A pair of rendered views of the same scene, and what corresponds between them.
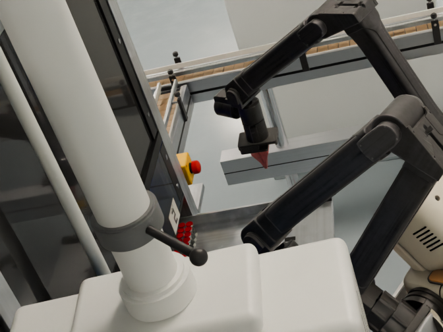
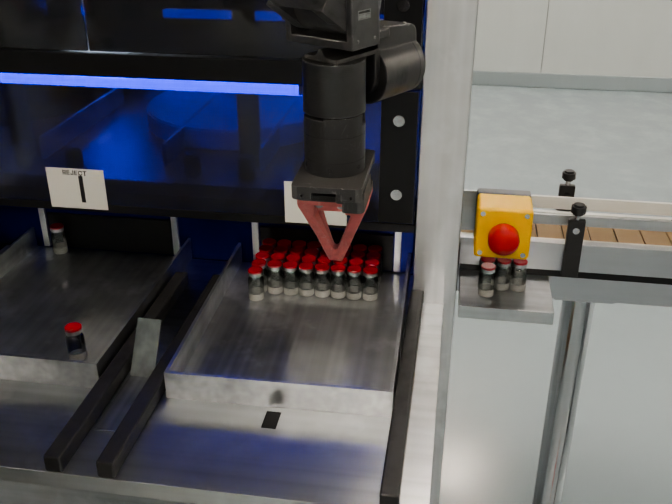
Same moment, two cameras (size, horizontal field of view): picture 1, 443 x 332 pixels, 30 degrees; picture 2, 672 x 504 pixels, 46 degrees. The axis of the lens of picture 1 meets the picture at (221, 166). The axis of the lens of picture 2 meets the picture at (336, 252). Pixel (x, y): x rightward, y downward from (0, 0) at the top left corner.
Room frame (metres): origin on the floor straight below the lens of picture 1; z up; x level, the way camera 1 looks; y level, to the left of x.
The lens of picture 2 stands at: (1.70, -0.81, 1.44)
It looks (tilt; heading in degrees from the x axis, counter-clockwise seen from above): 27 degrees down; 83
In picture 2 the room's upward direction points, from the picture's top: straight up
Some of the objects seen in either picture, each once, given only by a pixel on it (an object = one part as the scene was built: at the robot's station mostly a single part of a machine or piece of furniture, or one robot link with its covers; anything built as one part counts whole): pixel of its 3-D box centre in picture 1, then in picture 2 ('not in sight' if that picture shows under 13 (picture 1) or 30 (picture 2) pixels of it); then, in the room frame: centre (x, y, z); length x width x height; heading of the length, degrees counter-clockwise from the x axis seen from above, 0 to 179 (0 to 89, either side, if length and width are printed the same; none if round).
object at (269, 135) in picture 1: (256, 130); (334, 148); (1.79, -0.11, 1.19); 0.10 x 0.07 x 0.07; 73
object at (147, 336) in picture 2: not in sight; (129, 371); (1.57, -0.04, 0.91); 0.14 x 0.03 x 0.06; 73
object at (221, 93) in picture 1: (233, 98); (359, 39); (1.82, -0.09, 1.29); 0.11 x 0.09 x 0.12; 40
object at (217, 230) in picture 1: (219, 245); (303, 316); (1.78, 0.08, 0.90); 0.34 x 0.26 x 0.04; 75
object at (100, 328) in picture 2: not in sight; (61, 295); (1.45, 0.17, 0.90); 0.34 x 0.26 x 0.04; 74
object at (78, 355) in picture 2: not in sight; (75, 343); (1.49, 0.04, 0.90); 0.02 x 0.02 x 0.04
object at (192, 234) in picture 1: (188, 248); (314, 279); (1.80, 0.16, 0.91); 0.18 x 0.02 x 0.05; 165
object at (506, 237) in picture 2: (194, 167); (503, 238); (2.04, 0.08, 1.00); 0.04 x 0.04 x 0.04; 74
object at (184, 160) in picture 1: (179, 170); (502, 223); (2.05, 0.12, 1.00); 0.08 x 0.07 x 0.07; 74
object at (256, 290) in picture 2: not in sight; (256, 283); (1.72, 0.16, 0.91); 0.02 x 0.02 x 0.05
